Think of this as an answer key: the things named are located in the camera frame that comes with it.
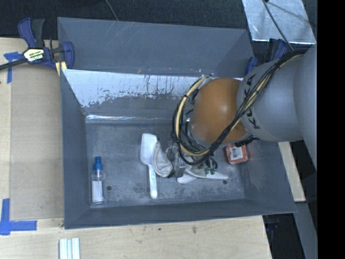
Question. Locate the white cloth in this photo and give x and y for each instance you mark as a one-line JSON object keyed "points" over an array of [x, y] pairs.
{"points": [[161, 163]]}

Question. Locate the pale wood board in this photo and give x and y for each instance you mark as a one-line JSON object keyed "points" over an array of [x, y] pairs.
{"points": [[35, 144]]}

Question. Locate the clear spray bottle blue cap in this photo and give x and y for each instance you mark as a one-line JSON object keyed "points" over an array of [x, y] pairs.
{"points": [[97, 187]]}

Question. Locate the white plastic scoop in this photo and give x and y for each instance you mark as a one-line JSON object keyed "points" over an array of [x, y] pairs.
{"points": [[148, 147]]}

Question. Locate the grey metal bin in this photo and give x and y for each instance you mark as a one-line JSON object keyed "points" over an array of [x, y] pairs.
{"points": [[121, 47]]}

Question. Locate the white curved plastic piece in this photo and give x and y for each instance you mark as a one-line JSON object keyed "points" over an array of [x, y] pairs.
{"points": [[188, 179]]}

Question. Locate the orange packet with barcode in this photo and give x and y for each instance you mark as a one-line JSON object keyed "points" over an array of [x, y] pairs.
{"points": [[236, 155]]}

